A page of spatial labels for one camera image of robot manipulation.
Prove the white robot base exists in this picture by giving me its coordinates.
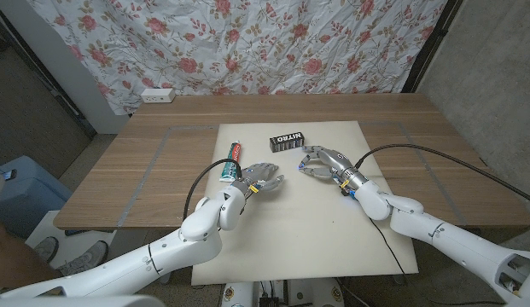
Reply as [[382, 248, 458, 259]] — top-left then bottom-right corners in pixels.
[[221, 279, 347, 307]]

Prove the blue plastic bin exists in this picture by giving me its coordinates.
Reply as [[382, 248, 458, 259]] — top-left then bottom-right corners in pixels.
[[0, 154, 73, 238]]

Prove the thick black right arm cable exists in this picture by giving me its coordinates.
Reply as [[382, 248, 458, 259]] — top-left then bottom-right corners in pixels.
[[354, 143, 530, 206]]

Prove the grey sneaker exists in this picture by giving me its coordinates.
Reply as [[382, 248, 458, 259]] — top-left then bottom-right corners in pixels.
[[33, 236, 60, 264], [57, 240, 110, 276]]

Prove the thin black cable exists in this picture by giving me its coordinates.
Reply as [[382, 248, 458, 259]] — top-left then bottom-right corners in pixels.
[[368, 216, 504, 306]]

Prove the black backdrop stand pole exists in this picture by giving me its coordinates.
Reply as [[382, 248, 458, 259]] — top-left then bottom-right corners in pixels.
[[403, 0, 465, 93], [0, 8, 98, 137]]

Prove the black NITRO box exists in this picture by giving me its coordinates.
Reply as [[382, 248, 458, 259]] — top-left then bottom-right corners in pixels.
[[269, 131, 306, 154]]

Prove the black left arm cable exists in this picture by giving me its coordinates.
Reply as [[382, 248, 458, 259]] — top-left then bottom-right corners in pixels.
[[182, 158, 243, 221]]

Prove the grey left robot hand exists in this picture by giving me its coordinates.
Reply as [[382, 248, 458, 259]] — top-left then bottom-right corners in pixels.
[[231, 161, 286, 198]]

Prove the floral backdrop cloth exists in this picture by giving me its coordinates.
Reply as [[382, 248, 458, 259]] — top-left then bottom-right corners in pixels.
[[25, 0, 450, 117]]

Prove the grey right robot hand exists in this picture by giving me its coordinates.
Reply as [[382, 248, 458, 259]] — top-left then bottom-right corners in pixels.
[[298, 145, 370, 192]]

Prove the white power strip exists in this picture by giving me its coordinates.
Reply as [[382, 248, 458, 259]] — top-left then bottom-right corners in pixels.
[[140, 87, 177, 104]]

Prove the Colgate toothpaste tube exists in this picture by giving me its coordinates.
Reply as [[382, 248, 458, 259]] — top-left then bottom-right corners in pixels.
[[218, 140, 243, 183]]

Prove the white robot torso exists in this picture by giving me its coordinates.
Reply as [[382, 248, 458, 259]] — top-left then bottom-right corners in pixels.
[[0, 293, 530, 307]]

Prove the cream table mat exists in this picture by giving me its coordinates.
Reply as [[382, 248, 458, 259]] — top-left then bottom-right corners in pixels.
[[190, 120, 419, 286]]

